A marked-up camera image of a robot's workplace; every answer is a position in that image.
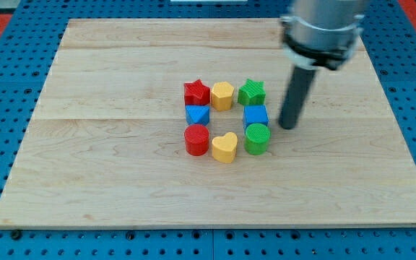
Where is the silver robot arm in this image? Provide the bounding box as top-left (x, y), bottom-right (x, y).
top-left (280, 0), bottom-right (368, 71)

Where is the blue triangle block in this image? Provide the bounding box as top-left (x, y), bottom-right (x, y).
top-left (185, 105), bottom-right (210, 126)

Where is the blue cube block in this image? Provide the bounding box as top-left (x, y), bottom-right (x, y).
top-left (243, 105), bottom-right (269, 131)

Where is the red cylinder block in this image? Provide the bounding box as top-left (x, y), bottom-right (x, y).
top-left (183, 124), bottom-right (209, 156)

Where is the yellow heart block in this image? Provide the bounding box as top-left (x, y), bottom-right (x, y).
top-left (212, 132), bottom-right (238, 163)

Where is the yellow pentagon block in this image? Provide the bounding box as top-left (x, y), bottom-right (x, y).
top-left (211, 82), bottom-right (235, 111)

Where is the red star block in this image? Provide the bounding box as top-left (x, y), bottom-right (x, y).
top-left (183, 79), bottom-right (211, 105)

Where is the green cylinder block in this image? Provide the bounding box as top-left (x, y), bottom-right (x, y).
top-left (244, 123), bottom-right (271, 155)

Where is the green star block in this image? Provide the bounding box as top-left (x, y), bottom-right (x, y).
top-left (238, 79), bottom-right (266, 106)

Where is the light wooden board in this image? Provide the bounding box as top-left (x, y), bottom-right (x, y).
top-left (0, 19), bottom-right (416, 230)

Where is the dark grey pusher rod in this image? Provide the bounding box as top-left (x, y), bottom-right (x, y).
top-left (278, 66), bottom-right (316, 129)

